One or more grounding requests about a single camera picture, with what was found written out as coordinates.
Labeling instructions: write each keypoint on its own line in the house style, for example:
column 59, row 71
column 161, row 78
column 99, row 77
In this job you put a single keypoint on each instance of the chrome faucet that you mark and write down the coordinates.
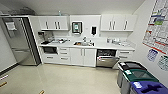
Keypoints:
column 84, row 39

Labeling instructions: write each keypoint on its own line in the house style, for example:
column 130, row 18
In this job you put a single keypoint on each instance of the white sink base cabinet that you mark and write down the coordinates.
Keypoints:
column 83, row 56

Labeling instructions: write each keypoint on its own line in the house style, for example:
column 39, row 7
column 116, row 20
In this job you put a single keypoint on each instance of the black soap dispenser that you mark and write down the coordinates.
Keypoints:
column 94, row 30

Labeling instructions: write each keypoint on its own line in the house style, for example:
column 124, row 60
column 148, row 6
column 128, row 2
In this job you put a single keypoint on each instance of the steel paper towel dispenser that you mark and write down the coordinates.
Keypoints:
column 77, row 27

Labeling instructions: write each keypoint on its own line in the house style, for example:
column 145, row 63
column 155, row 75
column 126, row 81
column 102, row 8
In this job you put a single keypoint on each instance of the dish soap bottle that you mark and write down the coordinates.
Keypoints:
column 109, row 40

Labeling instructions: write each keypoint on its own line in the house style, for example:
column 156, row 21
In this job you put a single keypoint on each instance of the black built-in microwave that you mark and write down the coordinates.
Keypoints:
column 50, row 50

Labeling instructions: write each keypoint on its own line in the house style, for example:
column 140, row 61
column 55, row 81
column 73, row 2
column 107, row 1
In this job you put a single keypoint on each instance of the small blue bottle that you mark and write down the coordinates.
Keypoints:
column 60, row 13

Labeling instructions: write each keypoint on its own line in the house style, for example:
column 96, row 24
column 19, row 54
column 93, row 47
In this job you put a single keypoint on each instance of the grey bin black lid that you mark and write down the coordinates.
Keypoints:
column 131, row 66

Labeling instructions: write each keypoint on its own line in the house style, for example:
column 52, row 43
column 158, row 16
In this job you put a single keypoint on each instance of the grey bin green lid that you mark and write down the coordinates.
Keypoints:
column 140, row 76

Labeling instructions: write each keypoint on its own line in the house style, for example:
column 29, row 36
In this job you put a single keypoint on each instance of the stainless steel refrigerator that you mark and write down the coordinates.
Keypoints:
column 21, row 41

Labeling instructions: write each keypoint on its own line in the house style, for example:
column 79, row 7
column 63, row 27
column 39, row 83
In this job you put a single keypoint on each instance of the round grey fan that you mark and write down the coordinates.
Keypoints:
column 18, row 12

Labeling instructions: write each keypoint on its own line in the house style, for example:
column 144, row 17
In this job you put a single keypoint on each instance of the grey bin blue lid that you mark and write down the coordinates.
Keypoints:
column 150, row 88

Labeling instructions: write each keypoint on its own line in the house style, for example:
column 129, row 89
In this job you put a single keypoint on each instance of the white upper wall cabinet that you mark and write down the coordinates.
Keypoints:
column 53, row 23
column 118, row 22

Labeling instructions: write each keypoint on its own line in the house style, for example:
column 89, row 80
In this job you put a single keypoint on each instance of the small blue wall notice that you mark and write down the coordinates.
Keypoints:
column 152, row 55

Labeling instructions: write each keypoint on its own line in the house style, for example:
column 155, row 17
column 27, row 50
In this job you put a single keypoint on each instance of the large colourful wall poster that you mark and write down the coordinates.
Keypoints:
column 158, row 25

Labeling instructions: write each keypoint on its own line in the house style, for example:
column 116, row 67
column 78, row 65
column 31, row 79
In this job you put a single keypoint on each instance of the small green wall notice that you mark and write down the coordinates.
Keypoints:
column 163, row 63

